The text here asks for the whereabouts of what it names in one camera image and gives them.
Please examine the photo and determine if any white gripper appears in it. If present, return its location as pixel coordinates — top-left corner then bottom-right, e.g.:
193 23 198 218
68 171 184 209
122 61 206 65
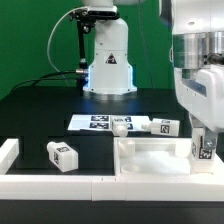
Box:
174 65 224 150

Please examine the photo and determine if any white square tabletop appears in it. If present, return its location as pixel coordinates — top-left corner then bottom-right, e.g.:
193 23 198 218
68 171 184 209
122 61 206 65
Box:
114 138 214 176

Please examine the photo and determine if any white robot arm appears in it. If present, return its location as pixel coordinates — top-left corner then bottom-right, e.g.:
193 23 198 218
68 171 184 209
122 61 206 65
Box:
82 0 224 150

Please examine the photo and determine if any white U-shaped fence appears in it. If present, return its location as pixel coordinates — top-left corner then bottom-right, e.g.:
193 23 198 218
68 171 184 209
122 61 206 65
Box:
0 139 224 202

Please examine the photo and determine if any white paper marker sheet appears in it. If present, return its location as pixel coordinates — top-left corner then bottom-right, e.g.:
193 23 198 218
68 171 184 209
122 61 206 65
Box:
68 114 150 131

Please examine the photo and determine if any black camera on stand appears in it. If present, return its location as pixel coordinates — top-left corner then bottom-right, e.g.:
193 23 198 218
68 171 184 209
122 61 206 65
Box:
69 6 120 89

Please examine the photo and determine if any grey cable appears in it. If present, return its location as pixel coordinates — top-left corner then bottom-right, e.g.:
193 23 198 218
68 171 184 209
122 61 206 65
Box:
46 7 84 87

